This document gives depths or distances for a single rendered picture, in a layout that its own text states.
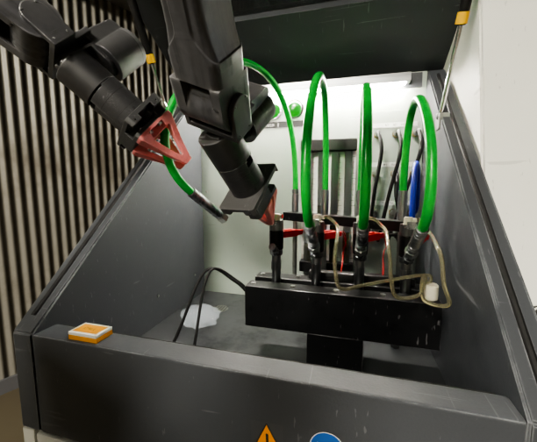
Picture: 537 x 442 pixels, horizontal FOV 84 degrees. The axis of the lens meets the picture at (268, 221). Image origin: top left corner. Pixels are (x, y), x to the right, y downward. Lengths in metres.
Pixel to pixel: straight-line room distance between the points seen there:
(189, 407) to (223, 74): 0.40
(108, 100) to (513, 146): 0.63
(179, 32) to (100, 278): 0.47
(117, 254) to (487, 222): 0.64
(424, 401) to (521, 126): 0.46
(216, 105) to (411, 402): 0.37
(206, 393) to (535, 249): 0.53
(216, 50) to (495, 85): 0.50
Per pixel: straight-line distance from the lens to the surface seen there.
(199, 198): 0.54
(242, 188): 0.45
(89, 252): 0.63
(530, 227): 0.63
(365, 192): 0.42
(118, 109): 0.50
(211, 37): 0.33
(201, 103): 0.37
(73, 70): 0.52
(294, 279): 0.63
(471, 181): 0.58
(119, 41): 0.56
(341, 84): 0.86
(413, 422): 0.40
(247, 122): 0.39
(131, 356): 0.48
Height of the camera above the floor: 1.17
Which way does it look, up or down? 7 degrees down
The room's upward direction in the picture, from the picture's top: straight up
